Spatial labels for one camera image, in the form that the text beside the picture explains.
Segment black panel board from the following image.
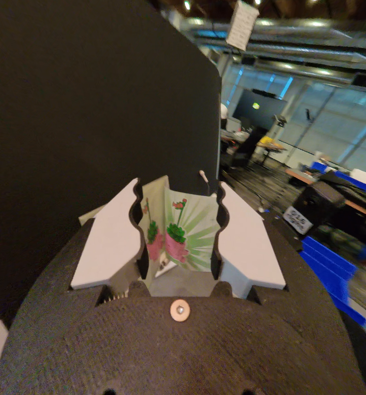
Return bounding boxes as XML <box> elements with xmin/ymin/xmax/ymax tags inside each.
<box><xmin>0</xmin><ymin>0</ymin><xmax>222</xmax><ymax>328</ymax></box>

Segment hanging paper sign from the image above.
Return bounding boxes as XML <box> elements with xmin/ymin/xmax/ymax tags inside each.
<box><xmin>226</xmin><ymin>0</ymin><xmax>260</xmax><ymax>50</ymax></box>

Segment black monitor screen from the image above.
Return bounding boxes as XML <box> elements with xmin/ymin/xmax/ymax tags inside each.
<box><xmin>232</xmin><ymin>89</ymin><xmax>288</xmax><ymax>131</ymax></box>

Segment black bag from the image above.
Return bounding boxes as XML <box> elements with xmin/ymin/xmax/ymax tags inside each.
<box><xmin>320</xmin><ymin>171</ymin><xmax>366</xmax><ymax>204</ymax></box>

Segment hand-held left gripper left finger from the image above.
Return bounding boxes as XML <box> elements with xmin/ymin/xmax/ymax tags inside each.
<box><xmin>70</xmin><ymin>177</ymin><xmax>149</xmax><ymax>290</ymax></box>

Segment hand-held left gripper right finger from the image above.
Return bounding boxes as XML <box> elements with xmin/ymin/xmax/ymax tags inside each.
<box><xmin>211</xmin><ymin>181</ymin><xmax>287</xmax><ymax>299</ymax></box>

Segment wooden desk black legs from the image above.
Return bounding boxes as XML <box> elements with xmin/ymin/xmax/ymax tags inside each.
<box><xmin>286</xmin><ymin>167</ymin><xmax>366</xmax><ymax>217</ymax></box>

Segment toy brick instruction booklet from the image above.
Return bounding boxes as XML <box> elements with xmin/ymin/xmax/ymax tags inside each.
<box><xmin>78</xmin><ymin>175</ymin><xmax>219</xmax><ymax>281</ymax></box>

